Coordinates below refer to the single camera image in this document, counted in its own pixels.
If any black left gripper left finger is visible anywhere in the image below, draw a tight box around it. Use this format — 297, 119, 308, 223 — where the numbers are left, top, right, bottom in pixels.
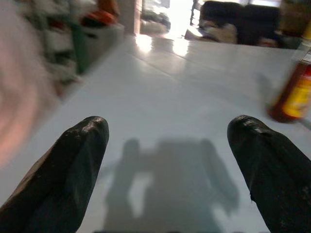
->
0, 116, 109, 233

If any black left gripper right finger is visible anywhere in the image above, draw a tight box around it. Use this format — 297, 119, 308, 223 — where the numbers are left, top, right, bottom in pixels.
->
227, 115, 311, 233

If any brown sauce bottle yellow label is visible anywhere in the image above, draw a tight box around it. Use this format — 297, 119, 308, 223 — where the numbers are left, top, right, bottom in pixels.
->
266, 36, 311, 124

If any green plastic container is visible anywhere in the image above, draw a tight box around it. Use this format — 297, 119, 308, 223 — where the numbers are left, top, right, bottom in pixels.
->
70, 23, 103, 75

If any beige cloth bundle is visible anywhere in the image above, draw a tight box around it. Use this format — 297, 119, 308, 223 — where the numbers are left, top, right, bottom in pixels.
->
200, 20, 238, 44

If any dark sofa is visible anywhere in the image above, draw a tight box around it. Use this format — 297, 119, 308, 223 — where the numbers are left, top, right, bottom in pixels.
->
199, 1, 280, 46

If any orange round object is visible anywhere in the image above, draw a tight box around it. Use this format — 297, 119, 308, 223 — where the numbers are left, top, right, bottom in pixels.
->
82, 0, 120, 26

